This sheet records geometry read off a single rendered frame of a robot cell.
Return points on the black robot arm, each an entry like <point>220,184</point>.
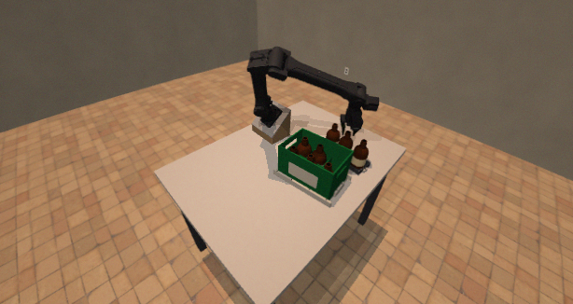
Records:
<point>279,62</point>

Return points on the green plastic crate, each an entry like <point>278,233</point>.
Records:
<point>315,177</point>

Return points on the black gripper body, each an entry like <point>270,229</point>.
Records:
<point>342,118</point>

